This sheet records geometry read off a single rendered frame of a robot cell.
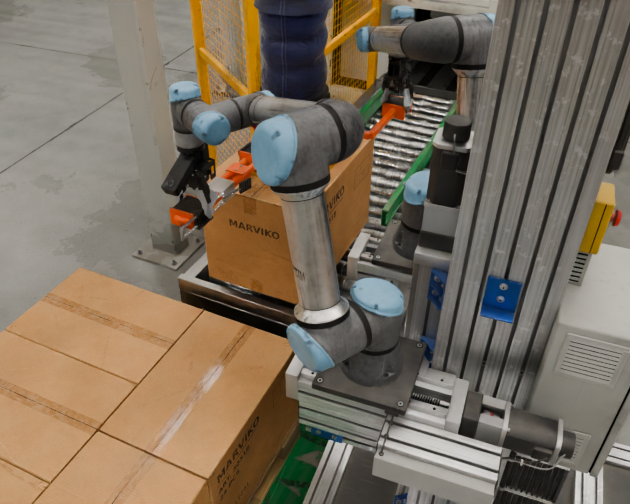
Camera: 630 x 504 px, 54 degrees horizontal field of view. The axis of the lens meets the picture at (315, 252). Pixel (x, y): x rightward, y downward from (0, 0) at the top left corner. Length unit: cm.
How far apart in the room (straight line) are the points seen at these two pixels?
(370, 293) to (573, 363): 48
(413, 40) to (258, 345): 116
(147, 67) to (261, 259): 124
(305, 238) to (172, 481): 99
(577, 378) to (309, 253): 69
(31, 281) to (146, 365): 152
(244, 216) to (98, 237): 187
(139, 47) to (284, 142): 197
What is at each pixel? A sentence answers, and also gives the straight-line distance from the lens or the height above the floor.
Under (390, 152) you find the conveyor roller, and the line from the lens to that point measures 338.
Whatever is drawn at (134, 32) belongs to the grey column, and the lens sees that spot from 299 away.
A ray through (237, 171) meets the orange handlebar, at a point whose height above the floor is 122.
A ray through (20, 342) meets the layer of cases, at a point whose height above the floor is 54.
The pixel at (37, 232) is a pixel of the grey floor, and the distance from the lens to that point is 399.
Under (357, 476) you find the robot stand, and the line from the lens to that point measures 231.
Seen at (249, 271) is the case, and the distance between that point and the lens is 220.
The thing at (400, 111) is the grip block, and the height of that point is 121.
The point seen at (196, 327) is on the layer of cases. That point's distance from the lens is 232.
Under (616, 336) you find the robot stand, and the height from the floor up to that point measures 123.
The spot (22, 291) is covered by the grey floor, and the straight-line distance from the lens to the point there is 358.
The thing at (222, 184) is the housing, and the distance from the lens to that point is 180.
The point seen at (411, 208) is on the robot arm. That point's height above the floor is 120.
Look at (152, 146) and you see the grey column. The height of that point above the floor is 69.
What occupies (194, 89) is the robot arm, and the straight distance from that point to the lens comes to 154.
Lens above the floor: 215
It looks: 38 degrees down
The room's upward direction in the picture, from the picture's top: 1 degrees clockwise
